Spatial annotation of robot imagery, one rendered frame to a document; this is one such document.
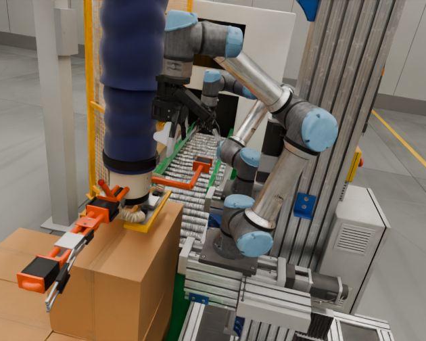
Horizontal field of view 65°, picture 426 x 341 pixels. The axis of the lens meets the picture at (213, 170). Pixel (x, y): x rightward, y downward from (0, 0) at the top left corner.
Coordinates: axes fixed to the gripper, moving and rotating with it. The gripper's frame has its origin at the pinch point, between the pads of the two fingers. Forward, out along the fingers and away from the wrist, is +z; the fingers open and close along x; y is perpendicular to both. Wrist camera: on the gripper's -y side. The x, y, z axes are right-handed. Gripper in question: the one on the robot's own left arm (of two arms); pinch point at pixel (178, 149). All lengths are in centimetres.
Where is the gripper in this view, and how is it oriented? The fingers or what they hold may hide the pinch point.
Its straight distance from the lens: 95.5
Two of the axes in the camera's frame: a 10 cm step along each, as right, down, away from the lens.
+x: -1.9, 4.0, -9.0
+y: -9.7, -2.0, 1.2
